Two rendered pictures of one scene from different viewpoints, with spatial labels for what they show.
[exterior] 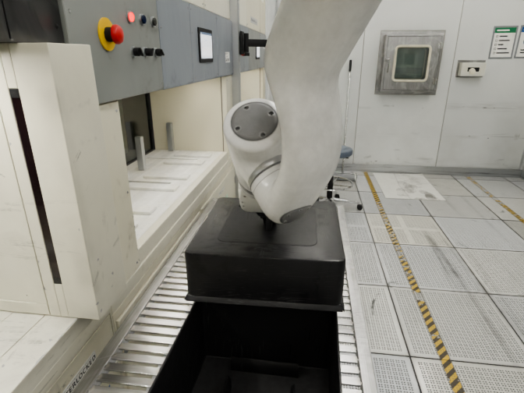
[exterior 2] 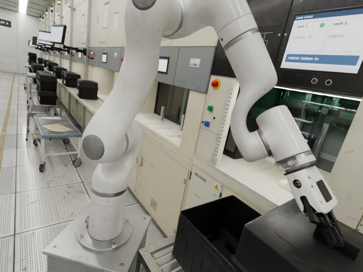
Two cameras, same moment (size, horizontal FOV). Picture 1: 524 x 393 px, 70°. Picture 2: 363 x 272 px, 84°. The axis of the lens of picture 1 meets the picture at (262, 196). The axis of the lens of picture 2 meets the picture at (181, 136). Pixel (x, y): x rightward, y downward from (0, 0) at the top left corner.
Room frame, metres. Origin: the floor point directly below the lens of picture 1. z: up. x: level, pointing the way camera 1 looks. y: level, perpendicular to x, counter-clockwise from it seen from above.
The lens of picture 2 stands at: (0.69, -0.55, 1.35)
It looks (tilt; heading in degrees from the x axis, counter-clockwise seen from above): 16 degrees down; 133
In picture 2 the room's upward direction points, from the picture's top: 11 degrees clockwise
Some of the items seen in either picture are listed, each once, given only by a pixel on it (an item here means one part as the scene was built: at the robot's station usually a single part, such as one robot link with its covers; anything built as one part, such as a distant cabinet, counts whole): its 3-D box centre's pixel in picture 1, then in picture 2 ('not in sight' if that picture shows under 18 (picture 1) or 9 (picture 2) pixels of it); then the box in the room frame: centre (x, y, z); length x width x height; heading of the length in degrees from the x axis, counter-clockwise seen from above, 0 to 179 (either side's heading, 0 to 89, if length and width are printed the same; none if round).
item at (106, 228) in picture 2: not in sight; (107, 209); (0.12, -0.24, 0.85); 0.19 x 0.19 x 0.18
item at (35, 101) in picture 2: not in sight; (46, 110); (-3.98, 0.47, 0.24); 0.94 x 0.53 x 0.48; 172
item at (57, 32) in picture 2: not in sight; (69, 40); (-3.06, 0.58, 1.59); 0.50 x 0.41 x 0.36; 82
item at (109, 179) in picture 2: not in sight; (118, 152); (0.10, -0.21, 1.07); 0.19 x 0.12 x 0.24; 121
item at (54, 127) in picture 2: not in sight; (56, 127); (-2.13, 0.18, 0.47); 0.31 x 0.23 x 0.02; 14
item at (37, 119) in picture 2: not in sight; (56, 139); (-2.31, 0.23, 0.24); 0.97 x 0.52 x 0.48; 175
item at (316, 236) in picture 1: (270, 238); (327, 258); (0.71, -0.02, 1.02); 0.29 x 0.29 x 0.13; 83
